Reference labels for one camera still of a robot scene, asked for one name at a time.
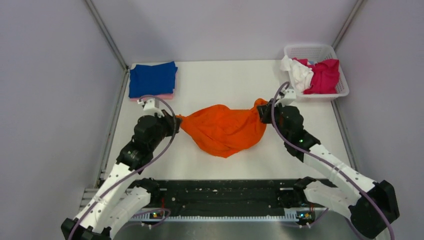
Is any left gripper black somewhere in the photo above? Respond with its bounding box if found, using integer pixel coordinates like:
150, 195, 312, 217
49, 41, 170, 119
149, 108, 182, 150

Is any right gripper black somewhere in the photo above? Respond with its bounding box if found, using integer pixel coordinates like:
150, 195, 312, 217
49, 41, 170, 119
257, 98, 290, 141

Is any orange t shirt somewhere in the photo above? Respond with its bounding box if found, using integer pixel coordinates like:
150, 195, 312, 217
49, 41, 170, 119
177, 98, 268, 158

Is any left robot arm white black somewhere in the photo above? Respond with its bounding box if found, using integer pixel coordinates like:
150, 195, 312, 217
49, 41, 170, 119
61, 110, 182, 240

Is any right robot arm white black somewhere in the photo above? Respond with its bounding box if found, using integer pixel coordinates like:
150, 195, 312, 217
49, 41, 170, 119
256, 102, 400, 240

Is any folded pink t shirt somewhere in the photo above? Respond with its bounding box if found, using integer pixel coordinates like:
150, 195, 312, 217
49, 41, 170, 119
128, 74, 177, 102

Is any crumpled white t shirt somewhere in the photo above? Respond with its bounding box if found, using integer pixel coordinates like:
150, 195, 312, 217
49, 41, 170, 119
279, 55, 314, 93

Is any folded blue t shirt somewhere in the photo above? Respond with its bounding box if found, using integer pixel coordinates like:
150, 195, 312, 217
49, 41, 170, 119
128, 61, 178, 99

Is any crumpled magenta t shirt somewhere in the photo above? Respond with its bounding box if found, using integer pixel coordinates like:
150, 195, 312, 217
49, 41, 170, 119
294, 58, 340, 95

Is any white plastic laundry basket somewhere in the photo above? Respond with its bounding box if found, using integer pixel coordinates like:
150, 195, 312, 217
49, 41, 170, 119
280, 43, 350, 102

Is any aluminium frame rail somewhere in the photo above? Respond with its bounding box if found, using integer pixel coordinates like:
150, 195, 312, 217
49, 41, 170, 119
79, 188, 99, 210

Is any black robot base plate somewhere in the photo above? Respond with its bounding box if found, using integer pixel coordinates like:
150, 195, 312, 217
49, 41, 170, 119
129, 178, 321, 217

